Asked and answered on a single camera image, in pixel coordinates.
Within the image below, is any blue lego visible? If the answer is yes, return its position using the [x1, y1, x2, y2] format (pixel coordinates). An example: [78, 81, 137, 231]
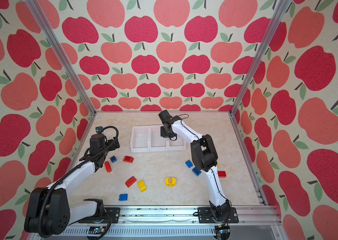
[119, 194, 128, 202]
[192, 167, 201, 176]
[185, 160, 193, 168]
[111, 156, 117, 163]

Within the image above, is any red lego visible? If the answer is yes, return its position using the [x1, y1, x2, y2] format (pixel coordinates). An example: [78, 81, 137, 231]
[123, 156, 134, 163]
[125, 176, 137, 188]
[218, 171, 227, 178]
[104, 161, 112, 173]

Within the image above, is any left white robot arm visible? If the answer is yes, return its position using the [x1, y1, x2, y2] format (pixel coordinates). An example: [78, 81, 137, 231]
[24, 133, 120, 238]

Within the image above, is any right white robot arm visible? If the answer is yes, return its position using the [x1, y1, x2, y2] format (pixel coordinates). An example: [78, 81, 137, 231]
[159, 110, 231, 223]

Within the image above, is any middle white plastic bin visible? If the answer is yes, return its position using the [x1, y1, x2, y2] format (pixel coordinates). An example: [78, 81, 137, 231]
[150, 125, 168, 152]

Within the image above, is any white plastic bin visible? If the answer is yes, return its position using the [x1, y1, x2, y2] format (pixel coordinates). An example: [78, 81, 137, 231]
[167, 135, 187, 151]
[131, 126, 151, 153]
[150, 125, 168, 152]

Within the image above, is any right white plastic bin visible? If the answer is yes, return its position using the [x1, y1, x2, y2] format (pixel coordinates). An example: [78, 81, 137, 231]
[167, 135, 187, 151]

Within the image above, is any left white plastic bin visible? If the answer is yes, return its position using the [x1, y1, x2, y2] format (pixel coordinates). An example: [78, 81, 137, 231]
[131, 126, 151, 153]

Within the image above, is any round yellow lego piece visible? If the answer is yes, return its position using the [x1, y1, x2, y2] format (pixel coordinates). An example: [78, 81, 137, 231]
[165, 177, 176, 187]

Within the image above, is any blue lego front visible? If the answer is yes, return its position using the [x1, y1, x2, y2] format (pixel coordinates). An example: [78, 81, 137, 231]
[119, 194, 128, 202]

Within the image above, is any yellow lego centre front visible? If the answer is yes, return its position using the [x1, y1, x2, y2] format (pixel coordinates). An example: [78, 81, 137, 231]
[138, 180, 147, 193]

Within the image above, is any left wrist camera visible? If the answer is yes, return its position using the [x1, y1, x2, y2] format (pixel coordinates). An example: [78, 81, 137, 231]
[96, 127, 103, 134]

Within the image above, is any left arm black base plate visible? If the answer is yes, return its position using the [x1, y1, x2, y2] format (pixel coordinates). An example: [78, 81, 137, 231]
[79, 207, 121, 224]

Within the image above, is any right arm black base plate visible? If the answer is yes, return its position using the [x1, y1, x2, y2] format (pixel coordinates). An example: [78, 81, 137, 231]
[197, 207, 239, 224]

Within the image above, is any left aluminium corner post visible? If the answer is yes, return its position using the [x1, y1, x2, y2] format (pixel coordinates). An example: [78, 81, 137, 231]
[25, 0, 97, 116]

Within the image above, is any aluminium corner post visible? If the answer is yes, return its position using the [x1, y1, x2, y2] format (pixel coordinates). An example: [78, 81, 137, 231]
[229, 0, 292, 119]
[25, 0, 97, 116]

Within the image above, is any aluminium front rail frame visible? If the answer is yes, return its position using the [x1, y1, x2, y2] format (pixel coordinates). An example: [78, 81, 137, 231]
[26, 204, 286, 240]

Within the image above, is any right aluminium corner post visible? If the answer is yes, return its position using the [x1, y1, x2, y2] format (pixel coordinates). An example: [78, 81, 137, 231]
[229, 0, 292, 119]

